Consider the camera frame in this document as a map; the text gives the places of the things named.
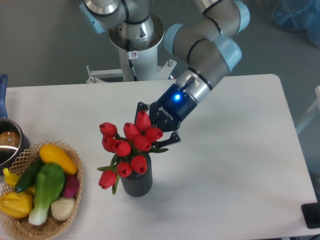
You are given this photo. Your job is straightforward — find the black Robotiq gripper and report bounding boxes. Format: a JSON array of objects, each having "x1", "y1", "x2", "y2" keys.
[{"x1": 134, "y1": 83, "x2": 197, "y2": 149}]

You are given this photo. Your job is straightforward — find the red tulip bouquet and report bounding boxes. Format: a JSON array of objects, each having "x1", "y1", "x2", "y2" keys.
[{"x1": 97, "y1": 111, "x2": 168, "y2": 194}]

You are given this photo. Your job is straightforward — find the dark grey ribbed vase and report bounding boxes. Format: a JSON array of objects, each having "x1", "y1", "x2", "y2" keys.
[{"x1": 120, "y1": 154, "x2": 153, "y2": 197}]

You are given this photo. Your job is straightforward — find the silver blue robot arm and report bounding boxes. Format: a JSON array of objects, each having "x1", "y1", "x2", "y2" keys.
[{"x1": 79, "y1": 0, "x2": 250, "y2": 152}]

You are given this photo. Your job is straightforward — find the purple red radish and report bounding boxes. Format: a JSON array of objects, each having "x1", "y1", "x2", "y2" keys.
[{"x1": 62, "y1": 175, "x2": 80, "y2": 198}]

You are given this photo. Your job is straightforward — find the yellow squash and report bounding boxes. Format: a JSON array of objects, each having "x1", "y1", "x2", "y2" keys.
[{"x1": 39, "y1": 144, "x2": 78, "y2": 175}]

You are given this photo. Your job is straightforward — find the green bok choy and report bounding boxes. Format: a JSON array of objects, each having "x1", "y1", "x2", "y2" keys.
[{"x1": 28, "y1": 163, "x2": 65, "y2": 226}]

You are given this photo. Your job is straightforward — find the white onion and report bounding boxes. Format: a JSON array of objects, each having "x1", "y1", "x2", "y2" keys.
[{"x1": 50, "y1": 197, "x2": 75, "y2": 221}]

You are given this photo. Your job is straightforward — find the dark green cucumber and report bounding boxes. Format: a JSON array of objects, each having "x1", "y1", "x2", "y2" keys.
[{"x1": 14, "y1": 156, "x2": 45, "y2": 193}]

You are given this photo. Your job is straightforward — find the small yellow gourd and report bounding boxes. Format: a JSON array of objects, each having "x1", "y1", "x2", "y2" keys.
[{"x1": 2, "y1": 167, "x2": 35, "y2": 196}]

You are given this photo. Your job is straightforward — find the yellow bell pepper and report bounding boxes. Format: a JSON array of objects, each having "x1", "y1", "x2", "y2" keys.
[{"x1": 0, "y1": 191, "x2": 33, "y2": 218}]

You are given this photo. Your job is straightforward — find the woven wicker basket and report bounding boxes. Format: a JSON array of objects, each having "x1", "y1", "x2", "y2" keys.
[{"x1": 0, "y1": 141, "x2": 83, "y2": 240}]

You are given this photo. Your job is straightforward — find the blue plastic bag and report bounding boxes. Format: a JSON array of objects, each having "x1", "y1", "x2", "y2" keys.
[{"x1": 272, "y1": 0, "x2": 320, "y2": 47}]

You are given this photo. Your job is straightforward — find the black device at edge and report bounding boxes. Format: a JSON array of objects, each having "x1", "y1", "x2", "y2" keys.
[{"x1": 301, "y1": 202, "x2": 320, "y2": 229}]

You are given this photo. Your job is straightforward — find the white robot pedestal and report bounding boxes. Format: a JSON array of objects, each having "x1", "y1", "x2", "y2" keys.
[{"x1": 86, "y1": 13, "x2": 177, "y2": 83}]

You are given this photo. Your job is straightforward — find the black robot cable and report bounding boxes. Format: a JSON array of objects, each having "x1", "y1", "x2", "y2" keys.
[{"x1": 126, "y1": 38, "x2": 139, "y2": 82}]

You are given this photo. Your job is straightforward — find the blue handled saucepan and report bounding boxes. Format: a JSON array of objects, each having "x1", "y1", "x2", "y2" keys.
[{"x1": 0, "y1": 74, "x2": 30, "y2": 175}]

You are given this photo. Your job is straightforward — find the white frame at right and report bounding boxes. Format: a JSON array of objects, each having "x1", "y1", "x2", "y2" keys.
[{"x1": 295, "y1": 85, "x2": 320, "y2": 135}]

